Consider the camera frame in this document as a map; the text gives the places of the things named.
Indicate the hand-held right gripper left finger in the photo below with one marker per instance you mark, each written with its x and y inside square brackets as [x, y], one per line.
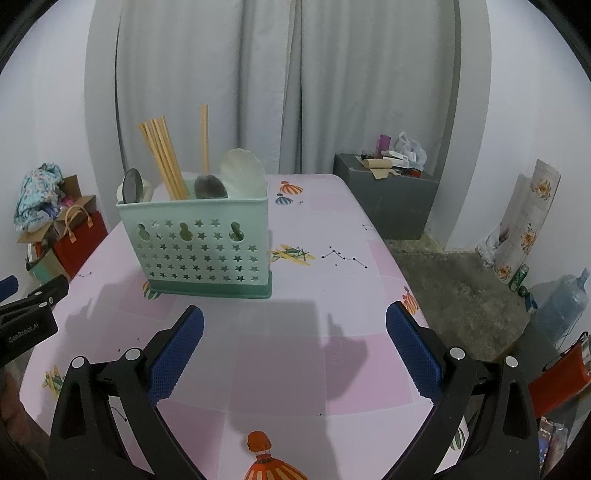
[178, 355]

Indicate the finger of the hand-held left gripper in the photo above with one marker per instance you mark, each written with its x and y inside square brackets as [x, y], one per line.
[7, 287]
[46, 291]

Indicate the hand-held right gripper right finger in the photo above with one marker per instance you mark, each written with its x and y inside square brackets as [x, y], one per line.
[413, 355]

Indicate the green plastic utensil basket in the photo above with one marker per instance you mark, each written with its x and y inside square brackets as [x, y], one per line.
[194, 249]

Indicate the shiny metal spoon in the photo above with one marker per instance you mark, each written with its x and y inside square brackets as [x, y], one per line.
[133, 184]

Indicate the dark grey spoon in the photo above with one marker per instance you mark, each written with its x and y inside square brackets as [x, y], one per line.
[210, 187]

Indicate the bundle of wooden chopsticks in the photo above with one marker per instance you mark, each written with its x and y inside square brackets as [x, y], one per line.
[166, 157]

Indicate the single wooden chopstick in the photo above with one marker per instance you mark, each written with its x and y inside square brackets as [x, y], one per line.
[204, 138]

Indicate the person's left forearm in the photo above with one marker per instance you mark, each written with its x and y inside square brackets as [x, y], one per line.
[9, 415]

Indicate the teal paper bag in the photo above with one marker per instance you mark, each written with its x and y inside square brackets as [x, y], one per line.
[41, 267]

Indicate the patterned cloth pile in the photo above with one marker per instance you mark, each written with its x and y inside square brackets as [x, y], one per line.
[39, 191]

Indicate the open cardboard box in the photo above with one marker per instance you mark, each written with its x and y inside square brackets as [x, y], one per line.
[71, 184]

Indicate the pink printed tablecloth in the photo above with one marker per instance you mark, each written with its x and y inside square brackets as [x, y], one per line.
[286, 332]

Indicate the crumpled white cloth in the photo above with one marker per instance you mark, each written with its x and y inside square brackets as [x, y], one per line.
[491, 242]

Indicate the red pouch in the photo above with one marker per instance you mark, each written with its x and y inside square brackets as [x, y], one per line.
[558, 383]

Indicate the grey cabinet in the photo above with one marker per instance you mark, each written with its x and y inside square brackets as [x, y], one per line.
[388, 203]

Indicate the large clear water bottle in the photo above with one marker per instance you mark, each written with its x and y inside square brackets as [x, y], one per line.
[561, 307]

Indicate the brown cardboard scraps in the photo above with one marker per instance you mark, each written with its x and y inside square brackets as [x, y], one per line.
[378, 168]

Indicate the small white box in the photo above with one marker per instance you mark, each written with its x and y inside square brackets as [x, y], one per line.
[398, 157]

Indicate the white plastic bag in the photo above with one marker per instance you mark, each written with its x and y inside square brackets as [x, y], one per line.
[411, 150]

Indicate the purple box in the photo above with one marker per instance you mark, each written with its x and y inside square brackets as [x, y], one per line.
[384, 144]

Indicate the white curtain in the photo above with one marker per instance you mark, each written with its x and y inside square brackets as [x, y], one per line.
[198, 69]
[369, 69]

